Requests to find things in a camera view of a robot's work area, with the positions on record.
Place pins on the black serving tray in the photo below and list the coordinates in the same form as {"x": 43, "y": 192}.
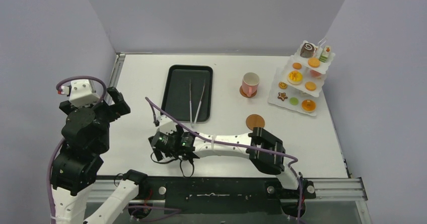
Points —
{"x": 176, "y": 94}

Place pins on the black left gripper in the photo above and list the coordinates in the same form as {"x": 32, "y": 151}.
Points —
{"x": 120, "y": 106}

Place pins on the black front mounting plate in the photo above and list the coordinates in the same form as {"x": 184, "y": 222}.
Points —
{"x": 225, "y": 195}

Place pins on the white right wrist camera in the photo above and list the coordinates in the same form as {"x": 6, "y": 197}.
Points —
{"x": 168, "y": 126}

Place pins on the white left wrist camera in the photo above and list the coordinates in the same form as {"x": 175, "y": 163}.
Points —
{"x": 81, "y": 91}

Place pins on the orange macaron sandwich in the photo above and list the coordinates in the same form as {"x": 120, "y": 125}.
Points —
{"x": 314, "y": 62}

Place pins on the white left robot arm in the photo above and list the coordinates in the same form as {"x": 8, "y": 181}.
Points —
{"x": 73, "y": 171}

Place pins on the pink ceramic cup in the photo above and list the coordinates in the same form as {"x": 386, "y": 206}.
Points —
{"x": 250, "y": 83}

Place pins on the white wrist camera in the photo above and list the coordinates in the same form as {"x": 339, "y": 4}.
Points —
{"x": 168, "y": 126}
{"x": 81, "y": 91}

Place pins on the small patterned orange cookie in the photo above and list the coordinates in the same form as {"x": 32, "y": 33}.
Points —
{"x": 282, "y": 85}

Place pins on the green layered cake slice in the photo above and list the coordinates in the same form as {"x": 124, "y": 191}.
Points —
{"x": 325, "y": 54}

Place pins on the white three-tier dessert stand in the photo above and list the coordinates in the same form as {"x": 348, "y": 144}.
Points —
{"x": 281, "y": 75}

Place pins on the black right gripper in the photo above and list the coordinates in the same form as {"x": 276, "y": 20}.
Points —
{"x": 157, "y": 141}

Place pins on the plain orange round cookie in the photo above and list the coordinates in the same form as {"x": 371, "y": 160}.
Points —
{"x": 310, "y": 86}

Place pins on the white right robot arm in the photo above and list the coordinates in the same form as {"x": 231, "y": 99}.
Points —
{"x": 265, "y": 151}

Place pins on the yellow fruit tart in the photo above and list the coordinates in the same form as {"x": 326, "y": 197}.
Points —
{"x": 295, "y": 77}

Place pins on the metal serving tongs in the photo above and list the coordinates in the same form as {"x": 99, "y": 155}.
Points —
{"x": 193, "y": 120}

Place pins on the brown star cookie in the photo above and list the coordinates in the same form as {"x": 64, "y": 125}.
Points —
{"x": 282, "y": 96}

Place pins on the chocolate swirl roll cake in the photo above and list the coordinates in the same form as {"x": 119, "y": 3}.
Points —
{"x": 307, "y": 50}

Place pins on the green round macaron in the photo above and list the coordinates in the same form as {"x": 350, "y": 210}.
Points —
{"x": 294, "y": 101}

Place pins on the small orange biscuit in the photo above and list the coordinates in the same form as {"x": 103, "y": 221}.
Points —
{"x": 297, "y": 65}

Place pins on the pink strawberry cake slice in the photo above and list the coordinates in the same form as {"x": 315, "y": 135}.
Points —
{"x": 315, "y": 74}

